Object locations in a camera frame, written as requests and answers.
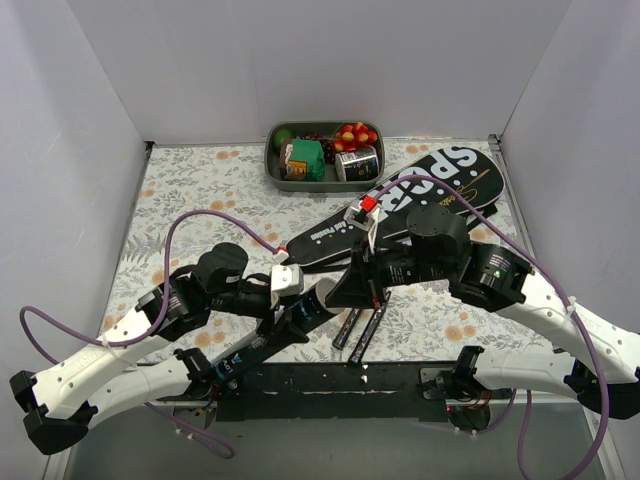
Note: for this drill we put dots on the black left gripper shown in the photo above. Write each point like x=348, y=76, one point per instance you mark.
x=279, y=316

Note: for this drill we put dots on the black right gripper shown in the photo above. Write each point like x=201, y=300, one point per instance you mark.
x=371, y=282

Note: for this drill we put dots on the black shuttlecock tube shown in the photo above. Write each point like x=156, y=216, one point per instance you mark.
x=241, y=357

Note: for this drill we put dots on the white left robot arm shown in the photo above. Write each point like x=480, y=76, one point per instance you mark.
x=62, y=403

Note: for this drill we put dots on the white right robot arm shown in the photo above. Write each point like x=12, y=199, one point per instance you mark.
x=597, y=363

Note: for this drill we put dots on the black base bar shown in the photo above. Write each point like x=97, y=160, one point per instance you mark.
x=319, y=391

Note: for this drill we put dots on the grey plastic tray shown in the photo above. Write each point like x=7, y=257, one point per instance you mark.
x=330, y=183

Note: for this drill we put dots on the black printed can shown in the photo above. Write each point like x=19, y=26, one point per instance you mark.
x=358, y=165

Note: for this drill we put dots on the green wrapped box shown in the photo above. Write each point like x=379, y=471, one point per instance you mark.
x=302, y=160

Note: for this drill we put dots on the dark grape bunch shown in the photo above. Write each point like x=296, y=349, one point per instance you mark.
x=327, y=144

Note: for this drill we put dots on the red yellow fruit bunch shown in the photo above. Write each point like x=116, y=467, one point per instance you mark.
x=354, y=136

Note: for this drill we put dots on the black sport racket bag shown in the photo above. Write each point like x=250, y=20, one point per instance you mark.
x=456, y=178

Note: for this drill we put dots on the floral table mat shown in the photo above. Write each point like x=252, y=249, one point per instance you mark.
x=194, y=198

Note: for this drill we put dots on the green lime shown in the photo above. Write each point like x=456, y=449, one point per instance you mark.
x=280, y=137

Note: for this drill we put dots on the left badminton racket handle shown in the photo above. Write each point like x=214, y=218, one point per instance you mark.
x=341, y=338

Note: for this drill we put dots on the badminton racket handle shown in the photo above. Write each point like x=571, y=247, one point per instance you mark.
x=365, y=339
x=341, y=338

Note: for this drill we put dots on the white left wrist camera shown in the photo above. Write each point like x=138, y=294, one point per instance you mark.
x=286, y=280

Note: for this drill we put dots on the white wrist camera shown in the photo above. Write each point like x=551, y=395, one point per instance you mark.
x=365, y=215
x=286, y=280

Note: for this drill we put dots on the right badminton racket handle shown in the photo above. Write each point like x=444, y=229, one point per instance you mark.
x=365, y=339

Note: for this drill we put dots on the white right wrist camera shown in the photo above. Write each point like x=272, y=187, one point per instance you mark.
x=365, y=215

